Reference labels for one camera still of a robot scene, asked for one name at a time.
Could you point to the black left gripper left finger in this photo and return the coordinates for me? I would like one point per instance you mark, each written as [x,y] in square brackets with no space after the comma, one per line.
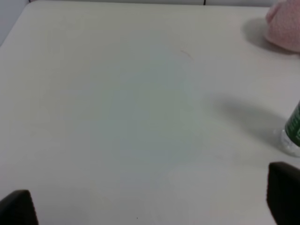
[17,208]

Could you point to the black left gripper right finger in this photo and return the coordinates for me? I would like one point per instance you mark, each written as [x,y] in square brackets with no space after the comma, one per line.
[283,193]

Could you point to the clear water bottle green label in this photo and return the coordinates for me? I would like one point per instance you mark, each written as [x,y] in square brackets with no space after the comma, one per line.
[290,136]

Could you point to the pink rolled towel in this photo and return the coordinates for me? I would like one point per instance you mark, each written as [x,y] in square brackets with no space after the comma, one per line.
[283,25]

